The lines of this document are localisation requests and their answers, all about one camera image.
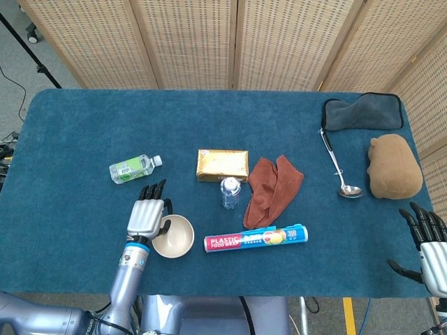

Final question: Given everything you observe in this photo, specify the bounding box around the clear bottle white cap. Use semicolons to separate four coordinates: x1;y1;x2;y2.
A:
219;176;242;210

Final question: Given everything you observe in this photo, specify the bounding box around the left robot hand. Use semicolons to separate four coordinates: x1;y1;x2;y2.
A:
126;179;174;245

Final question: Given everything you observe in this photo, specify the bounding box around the steel ladle black handle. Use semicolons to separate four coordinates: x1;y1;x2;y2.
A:
318;128;364;199

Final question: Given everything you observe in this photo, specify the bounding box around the blue cable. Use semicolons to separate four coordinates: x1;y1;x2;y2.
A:
358;298;372;335

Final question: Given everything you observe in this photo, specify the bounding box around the caster wheel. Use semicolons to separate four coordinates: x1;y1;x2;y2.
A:
26;22;45;45

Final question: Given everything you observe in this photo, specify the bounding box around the black torso cable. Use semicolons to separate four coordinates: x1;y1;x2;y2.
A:
239;296;256;335

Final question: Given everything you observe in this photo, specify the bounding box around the gold tissue pack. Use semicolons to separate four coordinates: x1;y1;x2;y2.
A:
196;149;250;184

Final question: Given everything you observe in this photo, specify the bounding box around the green label water bottle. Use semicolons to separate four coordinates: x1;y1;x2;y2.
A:
108;154;163;185

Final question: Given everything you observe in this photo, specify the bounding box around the plastic food wrap roll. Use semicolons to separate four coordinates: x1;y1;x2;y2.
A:
203;224;309;254

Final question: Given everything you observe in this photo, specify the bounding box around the brown plush bear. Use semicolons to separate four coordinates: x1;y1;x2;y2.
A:
366;133;424;200

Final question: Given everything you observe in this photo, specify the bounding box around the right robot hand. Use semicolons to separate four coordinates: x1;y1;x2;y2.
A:
386;201;447;297

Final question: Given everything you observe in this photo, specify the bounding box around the grey folded towel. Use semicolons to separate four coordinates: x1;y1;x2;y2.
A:
321;92;405;132

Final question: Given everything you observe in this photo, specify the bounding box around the black tripod stand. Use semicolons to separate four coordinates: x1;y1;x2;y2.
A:
0;13;63;89

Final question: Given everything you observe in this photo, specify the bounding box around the blue table cloth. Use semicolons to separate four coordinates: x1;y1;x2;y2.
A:
0;88;436;299

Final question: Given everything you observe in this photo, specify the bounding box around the brown rag cloth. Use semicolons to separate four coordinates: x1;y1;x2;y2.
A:
243;154;305;230

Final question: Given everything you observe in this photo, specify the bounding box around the black floor cable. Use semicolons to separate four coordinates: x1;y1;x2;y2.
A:
0;66;28;123

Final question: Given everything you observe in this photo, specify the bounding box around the silver robot torso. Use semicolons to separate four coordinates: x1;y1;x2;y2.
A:
139;295;291;335

